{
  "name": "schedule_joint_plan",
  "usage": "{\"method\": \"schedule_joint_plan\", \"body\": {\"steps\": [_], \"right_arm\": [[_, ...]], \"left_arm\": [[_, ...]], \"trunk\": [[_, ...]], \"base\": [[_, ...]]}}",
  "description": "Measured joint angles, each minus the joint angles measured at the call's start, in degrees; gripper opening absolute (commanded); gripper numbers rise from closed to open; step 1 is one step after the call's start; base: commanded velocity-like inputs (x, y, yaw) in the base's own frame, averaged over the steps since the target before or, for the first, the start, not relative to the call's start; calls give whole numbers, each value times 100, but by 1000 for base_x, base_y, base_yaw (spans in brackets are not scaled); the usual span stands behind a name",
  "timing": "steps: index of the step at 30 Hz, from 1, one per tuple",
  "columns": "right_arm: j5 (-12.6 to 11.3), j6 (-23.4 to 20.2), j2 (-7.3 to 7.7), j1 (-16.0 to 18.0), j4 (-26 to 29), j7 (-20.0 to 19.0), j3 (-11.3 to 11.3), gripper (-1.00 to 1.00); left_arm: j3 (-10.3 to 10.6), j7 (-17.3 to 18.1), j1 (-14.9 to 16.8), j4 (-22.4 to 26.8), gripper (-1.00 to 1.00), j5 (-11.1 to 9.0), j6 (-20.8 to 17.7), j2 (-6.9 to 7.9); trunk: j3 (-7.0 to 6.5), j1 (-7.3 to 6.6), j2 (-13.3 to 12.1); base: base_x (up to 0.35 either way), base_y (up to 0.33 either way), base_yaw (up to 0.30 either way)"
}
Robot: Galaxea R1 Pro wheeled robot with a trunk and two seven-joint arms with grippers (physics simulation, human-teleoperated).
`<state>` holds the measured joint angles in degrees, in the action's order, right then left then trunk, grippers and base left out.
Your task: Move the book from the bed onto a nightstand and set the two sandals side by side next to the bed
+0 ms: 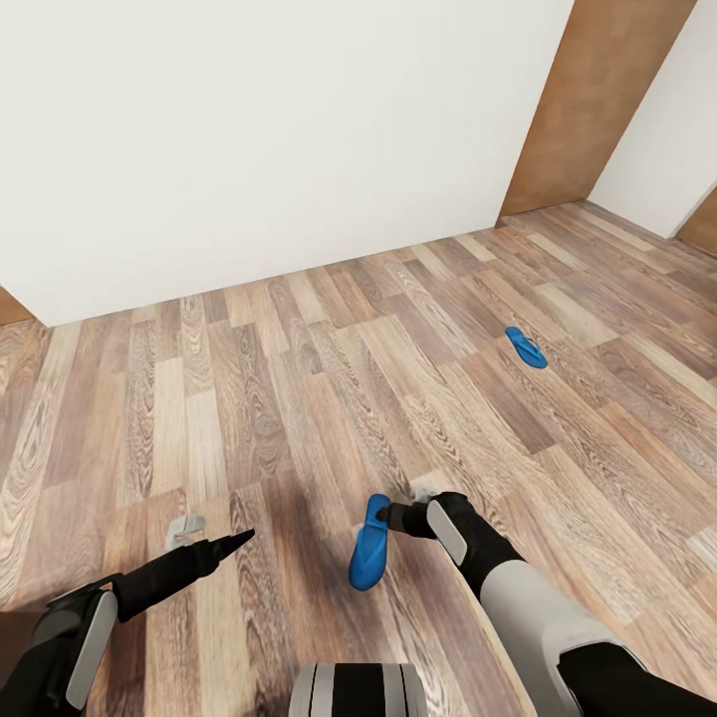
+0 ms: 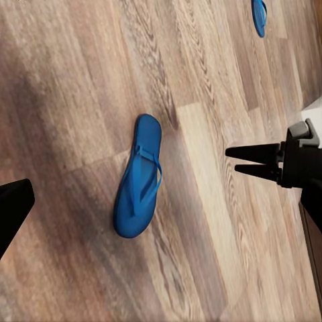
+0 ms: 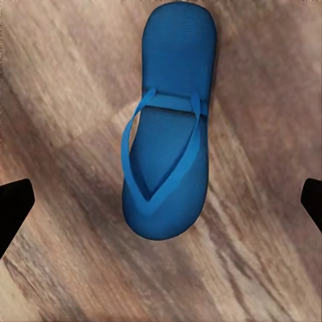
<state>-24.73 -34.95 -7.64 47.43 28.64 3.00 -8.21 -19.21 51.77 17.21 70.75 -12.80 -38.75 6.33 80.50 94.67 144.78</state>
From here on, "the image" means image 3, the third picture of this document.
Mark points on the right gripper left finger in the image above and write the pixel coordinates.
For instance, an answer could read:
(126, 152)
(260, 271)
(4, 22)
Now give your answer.
(16, 201)

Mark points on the sandal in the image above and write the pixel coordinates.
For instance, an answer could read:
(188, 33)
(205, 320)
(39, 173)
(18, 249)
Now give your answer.
(166, 172)

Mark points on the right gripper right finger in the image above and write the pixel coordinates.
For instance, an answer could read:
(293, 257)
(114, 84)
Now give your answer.
(311, 198)

